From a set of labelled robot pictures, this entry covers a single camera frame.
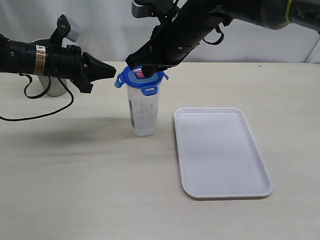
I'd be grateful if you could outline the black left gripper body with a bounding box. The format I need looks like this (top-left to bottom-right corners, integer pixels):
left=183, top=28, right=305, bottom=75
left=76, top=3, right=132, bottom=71
left=47, top=45, right=93, bottom=94

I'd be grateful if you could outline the clear plastic container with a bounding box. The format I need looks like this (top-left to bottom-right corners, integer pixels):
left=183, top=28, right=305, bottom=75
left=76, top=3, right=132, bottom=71
left=126, top=85, right=160, bottom=137

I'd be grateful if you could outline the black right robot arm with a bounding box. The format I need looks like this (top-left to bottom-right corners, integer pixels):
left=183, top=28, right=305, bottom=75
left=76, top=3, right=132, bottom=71
left=125, top=0, right=320, bottom=77

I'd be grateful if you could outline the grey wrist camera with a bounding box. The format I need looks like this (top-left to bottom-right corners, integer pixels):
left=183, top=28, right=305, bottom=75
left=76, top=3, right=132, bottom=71
left=49, top=14, right=80, bottom=48
left=131, top=0, right=180, bottom=19

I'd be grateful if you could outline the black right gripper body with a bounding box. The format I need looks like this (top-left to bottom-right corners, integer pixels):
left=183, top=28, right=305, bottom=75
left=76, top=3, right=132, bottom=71
left=125, top=24, right=200, bottom=69

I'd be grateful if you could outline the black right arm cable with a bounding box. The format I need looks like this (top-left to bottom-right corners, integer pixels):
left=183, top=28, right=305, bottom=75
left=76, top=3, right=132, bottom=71
left=202, top=23, right=225, bottom=46

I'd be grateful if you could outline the stainless steel cup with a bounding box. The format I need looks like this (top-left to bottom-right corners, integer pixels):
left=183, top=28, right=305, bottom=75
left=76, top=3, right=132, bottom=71
left=31, top=38, right=67, bottom=97

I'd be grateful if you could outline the white plastic tray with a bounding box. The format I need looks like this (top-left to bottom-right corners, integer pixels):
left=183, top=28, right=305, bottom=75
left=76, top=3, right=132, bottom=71
left=173, top=107, right=274, bottom=200

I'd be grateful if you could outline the white backdrop curtain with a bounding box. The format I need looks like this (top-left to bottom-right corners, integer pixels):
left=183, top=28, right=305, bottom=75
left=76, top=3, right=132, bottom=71
left=0, top=0, right=320, bottom=63

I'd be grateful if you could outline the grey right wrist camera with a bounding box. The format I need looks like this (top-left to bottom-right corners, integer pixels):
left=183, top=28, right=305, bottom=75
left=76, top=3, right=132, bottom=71
left=131, top=0, right=180, bottom=19

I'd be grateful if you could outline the blue container lid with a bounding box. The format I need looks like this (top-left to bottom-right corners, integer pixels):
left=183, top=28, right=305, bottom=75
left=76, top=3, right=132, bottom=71
left=114, top=66, right=169, bottom=97

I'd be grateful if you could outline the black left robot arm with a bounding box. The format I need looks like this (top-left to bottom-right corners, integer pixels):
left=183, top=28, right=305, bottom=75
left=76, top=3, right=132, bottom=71
left=0, top=35, right=116, bottom=94

